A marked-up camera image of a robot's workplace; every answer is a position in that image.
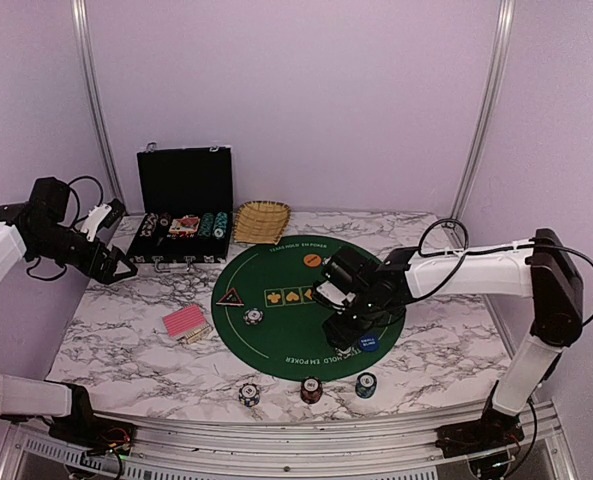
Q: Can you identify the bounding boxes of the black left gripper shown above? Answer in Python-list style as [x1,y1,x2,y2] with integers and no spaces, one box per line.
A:
[29,224,136,284]

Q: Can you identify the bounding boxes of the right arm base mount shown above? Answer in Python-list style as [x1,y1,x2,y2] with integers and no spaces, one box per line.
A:
[435,419,525,458]

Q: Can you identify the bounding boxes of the front aluminium rail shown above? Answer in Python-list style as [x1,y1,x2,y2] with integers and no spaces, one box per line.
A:
[0,399,577,480]

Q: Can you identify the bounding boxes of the blue beige chips in case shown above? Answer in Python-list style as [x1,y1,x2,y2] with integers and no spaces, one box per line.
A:
[139,213,158,238]

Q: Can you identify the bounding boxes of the blue small blind button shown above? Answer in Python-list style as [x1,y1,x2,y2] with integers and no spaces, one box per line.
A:
[357,334,380,353]

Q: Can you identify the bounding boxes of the right aluminium frame post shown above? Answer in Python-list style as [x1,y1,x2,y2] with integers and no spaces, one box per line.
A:
[450,0,516,220]

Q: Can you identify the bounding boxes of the green chip row in case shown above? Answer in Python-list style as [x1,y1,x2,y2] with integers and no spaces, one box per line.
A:
[197,212,215,239]

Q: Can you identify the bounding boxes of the left aluminium frame post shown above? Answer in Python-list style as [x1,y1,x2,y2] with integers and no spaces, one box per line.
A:
[70,0,125,202]

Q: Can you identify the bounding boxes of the triangular all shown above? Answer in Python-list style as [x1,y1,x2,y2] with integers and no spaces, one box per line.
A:
[216,287,244,307]

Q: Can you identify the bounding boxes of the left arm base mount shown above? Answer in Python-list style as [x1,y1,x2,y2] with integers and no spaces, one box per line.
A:
[49,418,136,455]

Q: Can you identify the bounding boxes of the green teal chip stack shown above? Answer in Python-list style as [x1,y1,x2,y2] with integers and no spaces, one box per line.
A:
[355,372,377,399]

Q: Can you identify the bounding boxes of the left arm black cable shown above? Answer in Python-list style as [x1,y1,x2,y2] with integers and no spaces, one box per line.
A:
[23,175,105,281]

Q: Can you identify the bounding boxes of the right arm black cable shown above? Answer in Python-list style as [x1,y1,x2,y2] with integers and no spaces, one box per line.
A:
[405,217,593,331]

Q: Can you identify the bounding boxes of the red black chip stack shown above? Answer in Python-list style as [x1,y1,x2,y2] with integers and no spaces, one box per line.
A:
[300,377,323,404]

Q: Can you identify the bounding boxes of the teal chip row in case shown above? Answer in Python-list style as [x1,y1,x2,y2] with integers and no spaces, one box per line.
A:
[212,212,228,239]

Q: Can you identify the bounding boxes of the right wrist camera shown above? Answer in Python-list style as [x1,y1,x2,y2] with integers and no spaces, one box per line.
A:
[313,281,356,308]

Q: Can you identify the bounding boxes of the card deck in case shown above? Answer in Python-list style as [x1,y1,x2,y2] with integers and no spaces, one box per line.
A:
[168,218,200,238]

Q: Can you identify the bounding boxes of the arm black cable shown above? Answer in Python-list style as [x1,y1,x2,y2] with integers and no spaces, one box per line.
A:
[405,217,593,331]
[23,175,105,281]

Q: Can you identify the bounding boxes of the black poker chip case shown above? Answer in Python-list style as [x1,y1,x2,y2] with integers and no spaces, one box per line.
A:
[128,146,233,267]

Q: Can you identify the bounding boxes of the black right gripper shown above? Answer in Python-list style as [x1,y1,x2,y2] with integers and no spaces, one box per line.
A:
[321,291,383,353]

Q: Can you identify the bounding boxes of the orange big blind button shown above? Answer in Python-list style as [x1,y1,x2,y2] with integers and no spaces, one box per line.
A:
[303,254,322,267]

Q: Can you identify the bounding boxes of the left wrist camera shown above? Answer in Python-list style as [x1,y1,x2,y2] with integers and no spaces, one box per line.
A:
[80,198,126,242]

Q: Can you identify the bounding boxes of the woven bamboo tray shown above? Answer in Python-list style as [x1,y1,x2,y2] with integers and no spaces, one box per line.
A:
[233,200,291,245]

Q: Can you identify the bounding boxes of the round green poker mat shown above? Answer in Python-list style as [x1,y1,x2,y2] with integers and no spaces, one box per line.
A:
[211,235,404,381]

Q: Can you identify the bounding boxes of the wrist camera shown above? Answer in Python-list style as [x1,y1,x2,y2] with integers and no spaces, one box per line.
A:
[80,198,126,242]
[313,281,356,308]

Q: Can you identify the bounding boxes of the aluminium frame post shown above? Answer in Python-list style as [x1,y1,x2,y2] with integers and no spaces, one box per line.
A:
[450,0,516,220]
[70,0,125,202]

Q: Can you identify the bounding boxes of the blue beige chip stack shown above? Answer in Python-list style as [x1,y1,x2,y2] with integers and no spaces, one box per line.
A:
[238,382,260,408]

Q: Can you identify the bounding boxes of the red playing card deck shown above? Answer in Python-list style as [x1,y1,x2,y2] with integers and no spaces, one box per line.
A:
[163,305,212,343]

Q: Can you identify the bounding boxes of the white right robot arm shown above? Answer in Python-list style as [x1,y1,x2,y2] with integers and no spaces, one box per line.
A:
[313,228,584,448]

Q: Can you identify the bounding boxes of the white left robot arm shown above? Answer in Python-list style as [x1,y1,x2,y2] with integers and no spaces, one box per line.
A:
[0,177,137,445]

